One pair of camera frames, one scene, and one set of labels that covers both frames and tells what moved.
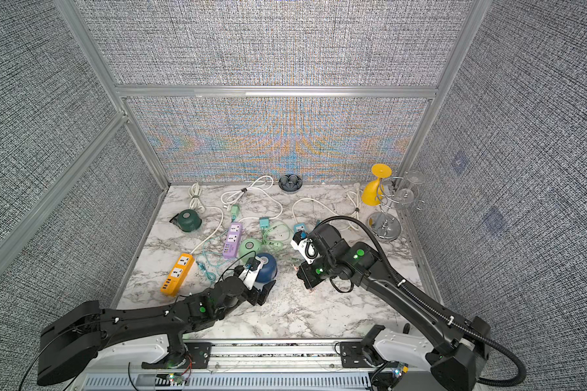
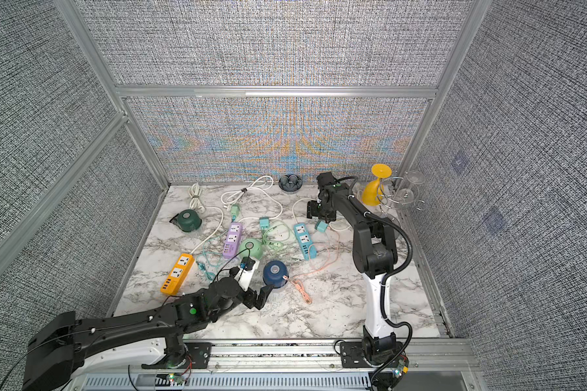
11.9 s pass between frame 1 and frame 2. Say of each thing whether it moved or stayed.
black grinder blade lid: stayed
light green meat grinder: stayed
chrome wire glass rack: stayed
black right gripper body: moved
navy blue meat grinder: moved
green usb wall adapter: stayed
